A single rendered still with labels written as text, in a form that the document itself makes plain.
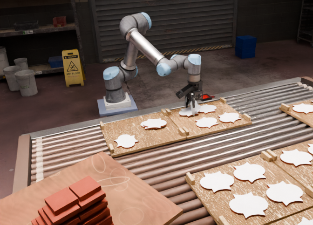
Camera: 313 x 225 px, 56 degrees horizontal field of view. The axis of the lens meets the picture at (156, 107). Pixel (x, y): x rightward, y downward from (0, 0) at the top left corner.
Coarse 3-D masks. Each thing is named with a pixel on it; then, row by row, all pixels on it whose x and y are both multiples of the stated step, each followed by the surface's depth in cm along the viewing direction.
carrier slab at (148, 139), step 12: (132, 120) 179; (144, 120) 178; (168, 120) 177; (108, 132) 168; (120, 132) 167; (132, 132) 166; (144, 132) 165; (156, 132) 165; (168, 132) 164; (108, 144) 156; (144, 144) 154; (156, 144) 154
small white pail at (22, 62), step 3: (15, 60) 558; (18, 60) 563; (21, 60) 566; (24, 60) 550; (15, 63) 551; (18, 63) 548; (21, 63) 549; (24, 63) 552; (21, 66) 551; (24, 66) 554; (27, 66) 562; (24, 69) 556
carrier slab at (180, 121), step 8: (200, 104) 194; (208, 104) 194; (216, 104) 193; (224, 104) 192; (176, 112) 186; (216, 112) 183; (224, 112) 182; (232, 112) 181; (176, 120) 176; (184, 120) 176; (192, 120) 175; (240, 120) 172; (192, 128) 167; (200, 128) 166; (216, 128) 165; (224, 128) 165; (232, 128) 166; (192, 136) 159
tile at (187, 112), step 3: (186, 108) 187; (189, 108) 186; (180, 111) 184; (183, 111) 183; (186, 111) 183; (189, 111) 182; (195, 111) 181; (198, 111) 181; (180, 114) 180; (183, 114) 180; (186, 114) 180; (189, 114) 179; (195, 114) 179
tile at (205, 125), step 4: (196, 120) 173; (200, 120) 172; (204, 120) 172; (208, 120) 172; (212, 120) 172; (216, 120) 171; (196, 124) 169; (200, 124) 168; (204, 124) 168; (208, 124) 167; (212, 124) 167; (216, 124) 168; (208, 128) 165
